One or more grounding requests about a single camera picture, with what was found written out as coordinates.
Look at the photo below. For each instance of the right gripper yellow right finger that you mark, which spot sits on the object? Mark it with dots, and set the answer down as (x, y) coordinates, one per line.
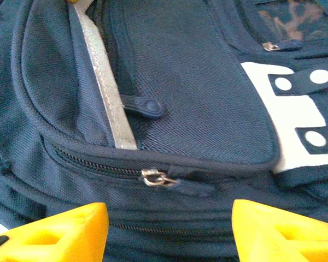
(268, 237)

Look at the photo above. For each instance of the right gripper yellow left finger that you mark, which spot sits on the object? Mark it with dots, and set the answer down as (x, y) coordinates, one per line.
(71, 234)

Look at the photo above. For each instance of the navy blue backpack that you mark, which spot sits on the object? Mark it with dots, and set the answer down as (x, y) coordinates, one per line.
(194, 95)

